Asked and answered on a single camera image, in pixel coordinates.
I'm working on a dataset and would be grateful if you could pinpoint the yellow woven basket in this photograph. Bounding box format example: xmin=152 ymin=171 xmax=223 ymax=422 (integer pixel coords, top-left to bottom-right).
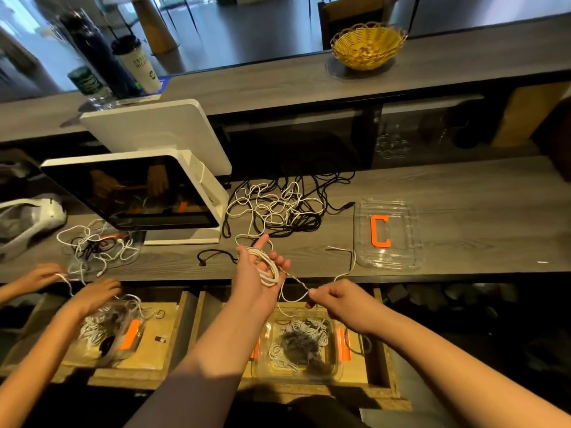
xmin=330 ymin=22 xmax=409 ymax=72

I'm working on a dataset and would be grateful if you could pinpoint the clear container drawer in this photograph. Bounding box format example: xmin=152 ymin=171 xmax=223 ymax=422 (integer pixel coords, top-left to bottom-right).
xmin=76 ymin=298 xmax=146 ymax=366
xmin=250 ymin=309 xmax=352 ymax=382

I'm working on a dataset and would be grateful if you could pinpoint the black thermos bottle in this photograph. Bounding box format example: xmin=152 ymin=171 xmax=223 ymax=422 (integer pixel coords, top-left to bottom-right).
xmin=58 ymin=8 xmax=144 ymax=99

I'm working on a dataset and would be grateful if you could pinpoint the person's left hand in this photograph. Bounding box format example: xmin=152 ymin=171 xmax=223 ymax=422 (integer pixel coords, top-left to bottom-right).
xmin=230 ymin=233 xmax=292 ymax=322

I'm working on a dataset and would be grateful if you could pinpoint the bundle of black cables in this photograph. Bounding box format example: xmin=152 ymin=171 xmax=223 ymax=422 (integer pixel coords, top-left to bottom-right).
xmin=285 ymin=171 xmax=358 ymax=235

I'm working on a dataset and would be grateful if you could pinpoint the clear plastic water bottle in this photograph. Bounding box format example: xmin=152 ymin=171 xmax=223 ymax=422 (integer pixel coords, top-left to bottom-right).
xmin=67 ymin=62 xmax=115 ymax=108

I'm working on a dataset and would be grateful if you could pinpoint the grey wooden bar counter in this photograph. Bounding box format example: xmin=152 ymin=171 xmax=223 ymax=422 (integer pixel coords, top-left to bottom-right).
xmin=0 ymin=13 xmax=571 ymax=143

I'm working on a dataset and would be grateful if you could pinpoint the another person's forearm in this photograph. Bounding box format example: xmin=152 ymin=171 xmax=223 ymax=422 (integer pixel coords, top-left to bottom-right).
xmin=0 ymin=307 xmax=86 ymax=428
xmin=0 ymin=282 xmax=23 ymax=307

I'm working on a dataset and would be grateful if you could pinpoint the person's right forearm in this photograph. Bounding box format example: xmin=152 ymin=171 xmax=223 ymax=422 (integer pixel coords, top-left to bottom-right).
xmin=366 ymin=311 xmax=571 ymax=428

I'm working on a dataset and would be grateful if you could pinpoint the wooden drawer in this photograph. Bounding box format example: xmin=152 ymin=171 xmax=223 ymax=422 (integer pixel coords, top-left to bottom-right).
xmin=0 ymin=285 xmax=199 ymax=389
xmin=183 ymin=285 xmax=413 ymax=411

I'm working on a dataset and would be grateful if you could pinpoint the clear lid orange handle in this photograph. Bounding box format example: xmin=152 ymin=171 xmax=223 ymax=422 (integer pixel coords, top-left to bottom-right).
xmin=354 ymin=200 xmax=425 ymax=270

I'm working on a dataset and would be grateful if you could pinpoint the white touchscreen monitor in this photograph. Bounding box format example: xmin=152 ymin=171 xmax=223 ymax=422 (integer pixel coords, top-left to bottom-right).
xmin=40 ymin=147 xmax=228 ymax=246

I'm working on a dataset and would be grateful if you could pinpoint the brown wooden chair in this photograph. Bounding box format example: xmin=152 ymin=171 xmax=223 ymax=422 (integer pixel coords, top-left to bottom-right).
xmin=318 ymin=0 xmax=394 ymax=45

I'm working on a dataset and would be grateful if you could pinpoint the white customer display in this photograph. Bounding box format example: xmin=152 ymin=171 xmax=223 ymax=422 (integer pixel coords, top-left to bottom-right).
xmin=80 ymin=99 xmax=233 ymax=177

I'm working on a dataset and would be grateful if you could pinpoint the person's right hand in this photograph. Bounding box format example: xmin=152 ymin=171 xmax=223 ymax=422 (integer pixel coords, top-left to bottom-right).
xmin=308 ymin=279 xmax=389 ymax=337

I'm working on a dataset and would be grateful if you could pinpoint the white paper coffee cup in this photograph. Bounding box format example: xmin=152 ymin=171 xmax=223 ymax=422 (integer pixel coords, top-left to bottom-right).
xmin=111 ymin=34 xmax=164 ymax=95

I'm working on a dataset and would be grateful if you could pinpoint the round wooden table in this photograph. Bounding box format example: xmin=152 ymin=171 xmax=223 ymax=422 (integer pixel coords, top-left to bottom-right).
xmin=129 ymin=0 xmax=180 ymax=57

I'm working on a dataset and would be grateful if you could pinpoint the black cable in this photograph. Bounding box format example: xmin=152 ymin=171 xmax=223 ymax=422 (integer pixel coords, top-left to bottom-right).
xmin=196 ymin=248 xmax=240 ymax=266

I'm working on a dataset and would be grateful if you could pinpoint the flat cardboard sheet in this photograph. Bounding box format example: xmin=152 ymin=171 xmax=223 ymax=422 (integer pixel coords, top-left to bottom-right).
xmin=491 ymin=80 xmax=571 ymax=150

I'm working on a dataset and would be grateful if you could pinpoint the person's left forearm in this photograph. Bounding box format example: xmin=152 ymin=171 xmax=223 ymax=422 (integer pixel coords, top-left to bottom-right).
xmin=125 ymin=307 xmax=273 ymax=428

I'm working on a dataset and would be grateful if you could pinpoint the white headset device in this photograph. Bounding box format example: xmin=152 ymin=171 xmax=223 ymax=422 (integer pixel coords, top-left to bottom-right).
xmin=0 ymin=194 xmax=68 ymax=259

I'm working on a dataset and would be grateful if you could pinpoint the pile of white containers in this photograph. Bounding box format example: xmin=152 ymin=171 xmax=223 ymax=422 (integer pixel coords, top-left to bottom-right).
xmin=384 ymin=281 xmax=528 ymax=309

